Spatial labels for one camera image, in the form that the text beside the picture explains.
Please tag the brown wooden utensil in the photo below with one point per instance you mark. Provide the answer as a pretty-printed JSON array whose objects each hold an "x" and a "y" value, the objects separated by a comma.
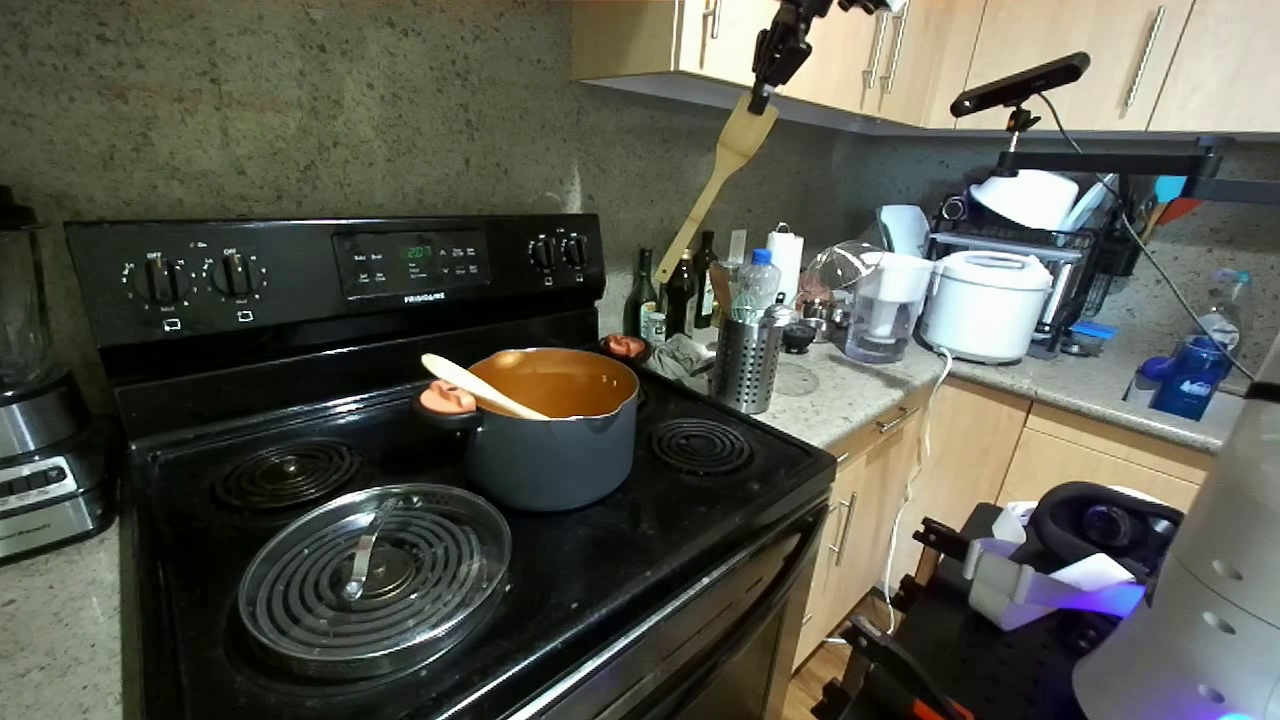
[{"x": 721, "y": 292}]

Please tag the blue object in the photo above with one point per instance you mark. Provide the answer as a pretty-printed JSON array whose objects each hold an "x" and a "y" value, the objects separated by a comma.
[{"x": 1187, "y": 376}]

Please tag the perforated metal utensil holder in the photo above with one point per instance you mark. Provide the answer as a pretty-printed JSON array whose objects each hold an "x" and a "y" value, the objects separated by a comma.
[{"x": 746, "y": 367}]

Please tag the steel base blender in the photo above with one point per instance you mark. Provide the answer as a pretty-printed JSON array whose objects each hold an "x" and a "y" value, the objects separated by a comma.
[{"x": 33, "y": 442}]

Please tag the white container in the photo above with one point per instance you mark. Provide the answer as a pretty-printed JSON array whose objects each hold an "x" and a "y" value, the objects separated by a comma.
[{"x": 784, "y": 265}]

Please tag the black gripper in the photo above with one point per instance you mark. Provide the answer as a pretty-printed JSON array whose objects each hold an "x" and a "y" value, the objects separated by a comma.
[{"x": 788, "y": 34}]

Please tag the wooden lower cabinets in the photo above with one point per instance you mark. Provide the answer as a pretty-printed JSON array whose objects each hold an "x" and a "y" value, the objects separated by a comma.
[{"x": 960, "y": 461}]

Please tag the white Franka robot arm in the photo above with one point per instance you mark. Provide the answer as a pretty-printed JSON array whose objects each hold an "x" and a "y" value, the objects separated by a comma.
[{"x": 1200, "y": 587}]

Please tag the clear spray bottle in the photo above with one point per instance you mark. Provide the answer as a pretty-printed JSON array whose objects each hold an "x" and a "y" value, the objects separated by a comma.
[{"x": 1226, "y": 313}]

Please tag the black dish rack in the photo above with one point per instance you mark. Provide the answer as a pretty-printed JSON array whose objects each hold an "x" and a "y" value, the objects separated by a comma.
[{"x": 1084, "y": 265}]

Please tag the grey pot orange interior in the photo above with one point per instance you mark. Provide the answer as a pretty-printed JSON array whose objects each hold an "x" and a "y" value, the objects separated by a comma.
[{"x": 553, "y": 445}]

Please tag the white black VR headset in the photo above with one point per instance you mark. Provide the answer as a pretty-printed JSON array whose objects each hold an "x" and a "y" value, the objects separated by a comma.
[{"x": 1066, "y": 564}]

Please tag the wooden cabinets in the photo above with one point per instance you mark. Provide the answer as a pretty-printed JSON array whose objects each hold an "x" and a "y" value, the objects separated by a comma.
[
  {"x": 667, "y": 42},
  {"x": 960, "y": 461}
]

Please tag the clear water filter pitcher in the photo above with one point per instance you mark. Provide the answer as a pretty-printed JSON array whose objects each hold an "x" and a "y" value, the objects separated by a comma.
[{"x": 886, "y": 313}]

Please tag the wooden upper cabinets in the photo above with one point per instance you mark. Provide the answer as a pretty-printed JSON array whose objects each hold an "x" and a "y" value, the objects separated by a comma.
[{"x": 667, "y": 42}]

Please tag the white jug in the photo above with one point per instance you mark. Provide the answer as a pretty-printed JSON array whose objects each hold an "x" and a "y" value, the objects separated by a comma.
[{"x": 904, "y": 229}]

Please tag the white plate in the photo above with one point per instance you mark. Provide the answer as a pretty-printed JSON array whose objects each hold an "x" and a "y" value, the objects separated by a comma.
[{"x": 1024, "y": 199}]

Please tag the light wooden spoon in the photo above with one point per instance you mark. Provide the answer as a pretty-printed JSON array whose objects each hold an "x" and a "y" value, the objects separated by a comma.
[{"x": 480, "y": 387}]

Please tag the white rice cooker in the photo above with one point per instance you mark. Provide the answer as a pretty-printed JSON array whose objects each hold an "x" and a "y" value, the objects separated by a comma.
[{"x": 986, "y": 304}]

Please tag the black electric stove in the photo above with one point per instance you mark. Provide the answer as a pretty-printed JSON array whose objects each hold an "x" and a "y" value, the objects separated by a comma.
[{"x": 402, "y": 573}]

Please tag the clear plastic bottle blue cap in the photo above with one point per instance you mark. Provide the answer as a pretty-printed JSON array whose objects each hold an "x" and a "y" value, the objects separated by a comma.
[{"x": 756, "y": 285}]

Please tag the wooden spatula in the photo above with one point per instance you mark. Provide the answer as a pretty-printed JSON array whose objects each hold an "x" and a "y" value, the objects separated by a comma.
[{"x": 743, "y": 142}]

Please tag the black bar camera on stand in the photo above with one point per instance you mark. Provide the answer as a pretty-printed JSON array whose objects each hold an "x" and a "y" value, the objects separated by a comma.
[{"x": 1022, "y": 81}]

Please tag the black robot cart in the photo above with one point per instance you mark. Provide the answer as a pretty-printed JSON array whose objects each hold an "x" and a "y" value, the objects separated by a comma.
[{"x": 974, "y": 666}]

